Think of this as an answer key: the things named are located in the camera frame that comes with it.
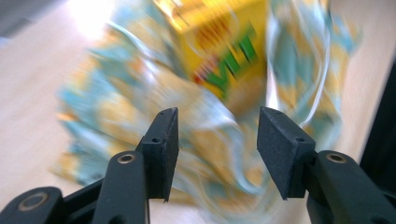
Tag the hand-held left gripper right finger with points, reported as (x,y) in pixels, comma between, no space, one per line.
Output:
(286,152)

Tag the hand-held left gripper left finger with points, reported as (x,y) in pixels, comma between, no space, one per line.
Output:
(158,155)

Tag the yellow box with green print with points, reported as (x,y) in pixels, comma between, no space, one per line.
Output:
(224,46)

